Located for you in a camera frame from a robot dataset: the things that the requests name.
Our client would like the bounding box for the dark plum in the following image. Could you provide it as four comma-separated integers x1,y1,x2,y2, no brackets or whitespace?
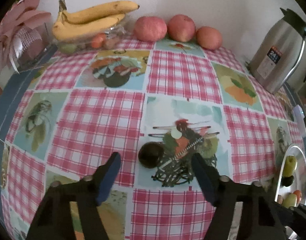
138,142,164,168
281,175,294,187

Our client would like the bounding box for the green pear lower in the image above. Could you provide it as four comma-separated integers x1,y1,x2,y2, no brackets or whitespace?
282,193,297,208

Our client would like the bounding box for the green pear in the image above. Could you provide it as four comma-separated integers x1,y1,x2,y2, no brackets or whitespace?
282,155,297,177
282,193,297,208

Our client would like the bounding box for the orange tangerine right upper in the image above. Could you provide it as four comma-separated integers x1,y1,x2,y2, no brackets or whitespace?
293,190,303,204

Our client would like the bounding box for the brown kiwi upper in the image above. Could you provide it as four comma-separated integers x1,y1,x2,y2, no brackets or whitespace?
277,194,284,204

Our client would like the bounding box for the silver metal plate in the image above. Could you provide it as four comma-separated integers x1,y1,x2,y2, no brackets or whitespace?
274,144,306,205

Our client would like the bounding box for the dark plum on plate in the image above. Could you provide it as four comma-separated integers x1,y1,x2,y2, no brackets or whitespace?
281,175,294,187

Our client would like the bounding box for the green pear upper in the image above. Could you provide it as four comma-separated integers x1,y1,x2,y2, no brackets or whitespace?
282,155,297,177

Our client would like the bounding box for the white power strip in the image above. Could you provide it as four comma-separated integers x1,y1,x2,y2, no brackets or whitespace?
293,105,306,138

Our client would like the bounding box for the pink checkered tablecloth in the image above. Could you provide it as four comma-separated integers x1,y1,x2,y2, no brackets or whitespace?
0,37,304,239

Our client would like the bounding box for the stainless steel thermos jug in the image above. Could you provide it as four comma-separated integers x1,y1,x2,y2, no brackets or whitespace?
248,9,306,94

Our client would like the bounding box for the pink flower bouquet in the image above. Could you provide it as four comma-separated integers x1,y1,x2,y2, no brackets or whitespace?
0,0,51,73

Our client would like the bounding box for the clear plastic fruit tray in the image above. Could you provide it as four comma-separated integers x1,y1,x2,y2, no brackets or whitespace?
53,16,129,55

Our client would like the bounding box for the right red apple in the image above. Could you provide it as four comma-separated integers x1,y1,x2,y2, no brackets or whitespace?
196,26,222,50

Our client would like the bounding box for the red apple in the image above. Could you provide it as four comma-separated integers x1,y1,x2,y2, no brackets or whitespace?
133,16,167,42
167,14,196,42
196,26,222,50

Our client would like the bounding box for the yellow banana bunch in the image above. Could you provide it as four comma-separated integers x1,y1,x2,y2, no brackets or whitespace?
52,0,140,41

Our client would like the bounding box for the middle red apple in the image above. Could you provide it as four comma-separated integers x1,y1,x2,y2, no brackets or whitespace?
167,14,196,42

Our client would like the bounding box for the left red apple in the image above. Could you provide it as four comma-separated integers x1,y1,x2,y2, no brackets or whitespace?
133,16,167,42

